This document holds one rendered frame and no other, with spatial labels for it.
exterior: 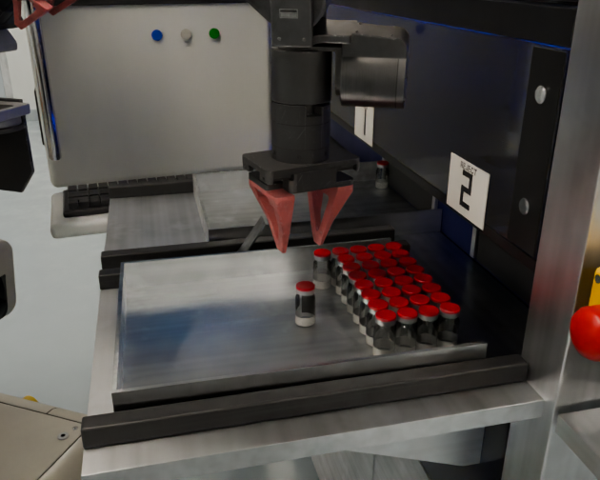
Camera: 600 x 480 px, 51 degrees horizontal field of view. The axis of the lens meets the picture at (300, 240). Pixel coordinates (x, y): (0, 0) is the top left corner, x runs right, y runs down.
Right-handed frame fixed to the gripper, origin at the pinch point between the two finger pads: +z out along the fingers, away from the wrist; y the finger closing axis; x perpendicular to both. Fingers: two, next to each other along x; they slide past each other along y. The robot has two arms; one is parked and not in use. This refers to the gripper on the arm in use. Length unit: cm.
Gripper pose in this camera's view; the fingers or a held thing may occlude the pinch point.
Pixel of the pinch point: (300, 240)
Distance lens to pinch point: 66.7
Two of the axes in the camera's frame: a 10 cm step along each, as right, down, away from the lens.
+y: 8.9, -1.8, 4.3
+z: -0.1, 9.1, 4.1
